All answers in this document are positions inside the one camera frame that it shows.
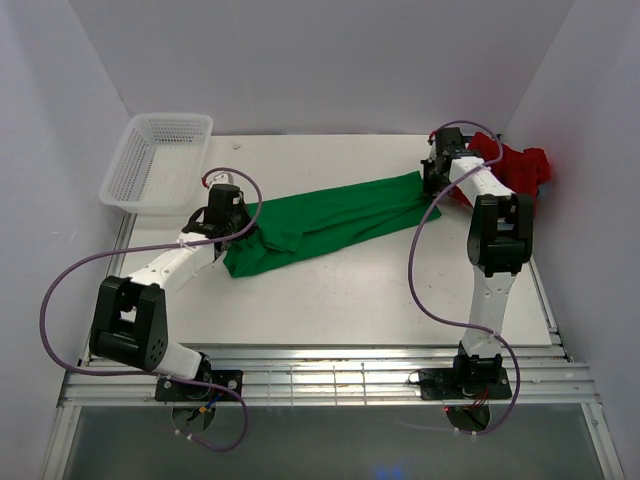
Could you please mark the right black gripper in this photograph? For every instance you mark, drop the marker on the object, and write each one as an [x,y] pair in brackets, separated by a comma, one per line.
[429,190]

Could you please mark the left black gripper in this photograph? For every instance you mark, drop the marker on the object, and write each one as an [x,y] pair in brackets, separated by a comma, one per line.
[242,208]

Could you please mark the green t shirt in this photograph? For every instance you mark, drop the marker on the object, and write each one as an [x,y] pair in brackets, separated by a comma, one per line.
[305,226]

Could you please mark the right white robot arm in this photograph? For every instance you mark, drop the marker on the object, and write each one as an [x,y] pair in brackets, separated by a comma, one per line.
[499,243]

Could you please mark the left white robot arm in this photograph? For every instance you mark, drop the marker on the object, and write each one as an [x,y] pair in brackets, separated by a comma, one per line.
[130,323]

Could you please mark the red t shirt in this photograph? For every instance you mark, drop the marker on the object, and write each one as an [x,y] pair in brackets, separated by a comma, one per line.
[524,172]

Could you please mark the white plastic basket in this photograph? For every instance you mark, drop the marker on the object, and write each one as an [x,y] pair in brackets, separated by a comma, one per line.
[156,167]

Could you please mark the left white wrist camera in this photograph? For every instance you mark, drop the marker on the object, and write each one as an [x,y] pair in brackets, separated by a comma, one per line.
[217,178]

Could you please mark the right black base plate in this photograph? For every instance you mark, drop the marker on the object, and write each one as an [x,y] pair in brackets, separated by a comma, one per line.
[444,384]

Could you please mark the aluminium rail frame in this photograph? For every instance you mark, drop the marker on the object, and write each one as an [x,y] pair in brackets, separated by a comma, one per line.
[342,329]

